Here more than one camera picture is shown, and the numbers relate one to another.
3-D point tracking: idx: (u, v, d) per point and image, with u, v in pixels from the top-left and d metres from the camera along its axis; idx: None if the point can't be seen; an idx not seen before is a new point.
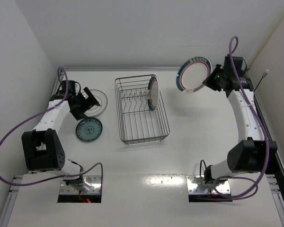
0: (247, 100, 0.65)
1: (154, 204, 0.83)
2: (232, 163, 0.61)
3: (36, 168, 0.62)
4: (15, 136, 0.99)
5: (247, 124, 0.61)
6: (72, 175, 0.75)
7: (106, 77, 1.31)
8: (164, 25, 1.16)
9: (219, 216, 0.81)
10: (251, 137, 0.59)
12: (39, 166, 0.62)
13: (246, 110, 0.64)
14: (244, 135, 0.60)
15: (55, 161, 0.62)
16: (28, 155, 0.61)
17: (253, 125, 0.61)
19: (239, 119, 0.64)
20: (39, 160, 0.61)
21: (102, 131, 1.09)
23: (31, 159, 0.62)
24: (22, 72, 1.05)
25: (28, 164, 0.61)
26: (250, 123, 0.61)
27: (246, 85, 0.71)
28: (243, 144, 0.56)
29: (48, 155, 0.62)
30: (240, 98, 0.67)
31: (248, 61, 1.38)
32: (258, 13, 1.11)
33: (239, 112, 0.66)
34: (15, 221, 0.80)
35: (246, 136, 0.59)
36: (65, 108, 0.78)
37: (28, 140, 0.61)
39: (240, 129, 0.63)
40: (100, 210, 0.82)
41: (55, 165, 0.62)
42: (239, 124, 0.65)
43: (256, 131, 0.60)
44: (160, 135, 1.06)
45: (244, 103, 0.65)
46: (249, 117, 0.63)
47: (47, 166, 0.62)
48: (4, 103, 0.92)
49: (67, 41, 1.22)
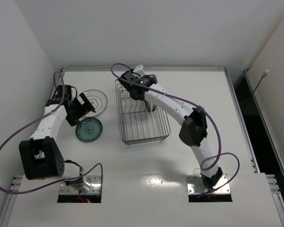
0: (159, 91, 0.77)
1: (153, 203, 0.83)
2: (189, 142, 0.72)
3: (34, 177, 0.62)
4: (15, 137, 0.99)
5: (176, 109, 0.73)
6: (72, 177, 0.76)
7: (106, 77, 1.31)
8: (164, 25, 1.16)
9: (219, 216, 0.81)
10: (186, 115, 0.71)
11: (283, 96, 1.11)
12: (39, 175, 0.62)
13: (166, 99, 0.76)
14: (180, 117, 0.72)
15: (53, 170, 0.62)
16: (27, 164, 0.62)
17: (179, 106, 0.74)
19: (168, 109, 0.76)
20: (38, 169, 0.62)
21: (102, 131, 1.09)
23: (30, 168, 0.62)
24: (22, 72, 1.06)
25: (26, 172, 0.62)
26: (176, 106, 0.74)
27: (149, 82, 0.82)
28: (187, 124, 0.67)
29: (47, 163, 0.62)
30: (155, 94, 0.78)
31: (247, 61, 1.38)
32: (258, 14, 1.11)
33: (163, 105, 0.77)
34: (15, 221, 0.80)
35: (183, 117, 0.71)
36: (61, 114, 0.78)
37: (27, 148, 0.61)
39: (175, 116, 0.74)
40: (100, 210, 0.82)
41: (54, 174, 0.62)
42: (170, 113, 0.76)
43: (184, 109, 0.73)
44: (160, 135, 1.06)
45: (160, 96, 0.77)
46: (171, 101, 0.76)
47: (46, 174, 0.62)
48: (4, 104, 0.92)
49: (67, 41, 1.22)
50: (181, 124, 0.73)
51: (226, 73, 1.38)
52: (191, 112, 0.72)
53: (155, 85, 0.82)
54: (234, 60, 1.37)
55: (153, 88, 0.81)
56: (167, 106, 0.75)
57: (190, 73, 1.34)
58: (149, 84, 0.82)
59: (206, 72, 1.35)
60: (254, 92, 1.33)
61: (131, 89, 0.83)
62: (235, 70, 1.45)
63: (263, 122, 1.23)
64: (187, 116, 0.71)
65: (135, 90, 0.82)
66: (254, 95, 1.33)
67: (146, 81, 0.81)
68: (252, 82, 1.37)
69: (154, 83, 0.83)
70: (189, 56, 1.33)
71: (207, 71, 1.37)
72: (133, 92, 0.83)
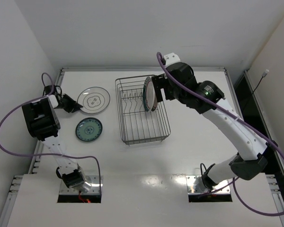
0: (231, 114, 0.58)
1: (153, 204, 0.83)
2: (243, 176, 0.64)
3: (36, 130, 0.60)
4: (15, 137, 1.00)
5: (248, 142, 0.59)
6: (68, 156, 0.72)
7: (106, 77, 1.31)
8: (164, 24, 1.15)
9: (219, 216, 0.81)
10: (259, 152, 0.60)
11: (283, 95, 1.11)
12: (41, 126, 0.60)
13: (238, 126, 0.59)
14: (251, 153, 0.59)
15: (53, 119, 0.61)
16: (29, 119, 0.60)
17: (252, 139, 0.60)
19: (234, 136, 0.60)
20: (39, 120, 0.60)
21: (102, 131, 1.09)
23: (31, 122, 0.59)
24: (22, 72, 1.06)
25: (29, 126, 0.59)
26: (249, 138, 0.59)
27: (215, 94, 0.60)
28: (261, 167, 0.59)
29: (46, 113, 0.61)
30: (223, 115, 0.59)
31: (247, 61, 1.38)
32: (257, 14, 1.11)
33: (229, 130, 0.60)
34: (14, 221, 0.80)
35: (257, 155, 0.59)
36: (53, 100, 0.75)
37: (26, 105, 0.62)
39: (241, 147, 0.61)
40: (100, 210, 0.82)
41: (55, 124, 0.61)
42: (235, 141, 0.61)
43: (256, 143, 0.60)
44: (160, 135, 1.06)
45: (230, 120, 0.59)
46: (243, 130, 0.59)
47: (47, 124, 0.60)
48: (4, 104, 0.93)
49: (66, 41, 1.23)
50: (244, 156, 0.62)
51: (226, 73, 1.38)
52: (263, 148, 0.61)
53: (222, 100, 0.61)
54: (234, 60, 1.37)
55: (221, 105, 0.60)
56: (237, 134, 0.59)
57: None
58: (214, 98, 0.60)
59: (206, 73, 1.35)
60: (255, 92, 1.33)
61: (190, 99, 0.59)
62: (235, 70, 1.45)
63: (263, 121, 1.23)
64: (260, 154, 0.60)
65: (196, 101, 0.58)
66: (254, 95, 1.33)
67: (211, 94, 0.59)
68: (252, 82, 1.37)
69: (221, 97, 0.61)
70: (189, 56, 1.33)
71: (207, 71, 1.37)
72: (190, 101, 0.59)
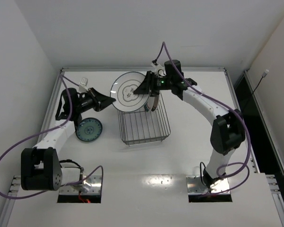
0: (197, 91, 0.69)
1: (153, 204, 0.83)
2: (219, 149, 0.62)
3: (29, 186, 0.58)
4: (16, 137, 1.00)
5: (209, 108, 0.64)
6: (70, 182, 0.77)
7: (106, 77, 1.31)
8: (164, 23, 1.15)
9: (219, 216, 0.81)
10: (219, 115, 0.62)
11: (283, 96, 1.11)
12: (35, 184, 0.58)
13: (202, 99, 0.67)
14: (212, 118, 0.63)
15: (50, 180, 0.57)
16: (24, 174, 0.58)
17: (214, 106, 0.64)
19: (202, 109, 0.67)
20: (36, 178, 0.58)
21: (102, 131, 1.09)
23: (26, 177, 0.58)
24: (22, 72, 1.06)
25: (22, 182, 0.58)
26: (211, 106, 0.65)
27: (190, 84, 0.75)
28: (217, 123, 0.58)
29: (45, 173, 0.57)
30: (191, 92, 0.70)
31: (247, 61, 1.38)
32: (257, 14, 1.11)
33: (197, 104, 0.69)
34: (14, 221, 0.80)
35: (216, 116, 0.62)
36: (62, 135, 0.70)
37: (28, 151, 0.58)
39: (209, 117, 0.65)
40: (100, 210, 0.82)
41: (50, 185, 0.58)
42: (205, 114, 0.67)
43: (219, 109, 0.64)
44: (160, 135, 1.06)
45: (196, 95, 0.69)
46: (208, 101, 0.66)
47: (42, 185, 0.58)
48: (4, 103, 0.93)
49: (66, 41, 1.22)
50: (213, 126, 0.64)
51: (226, 73, 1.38)
52: (227, 113, 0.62)
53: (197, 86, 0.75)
54: (233, 60, 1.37)
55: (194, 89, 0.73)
56: (202, 104, 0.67)
57: (190, 73, 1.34)
58: None
59: (205, 73, 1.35)
60: (254, 93, 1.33)
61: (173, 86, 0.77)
62: (235, 70, 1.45)
63: (262, 122, 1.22)
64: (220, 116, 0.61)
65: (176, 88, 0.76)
66: (254, 95, 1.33)
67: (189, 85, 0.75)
68: (252, 82, 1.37)
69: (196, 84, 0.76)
70: (189, 56, 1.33)
71: (207, 71, 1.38)
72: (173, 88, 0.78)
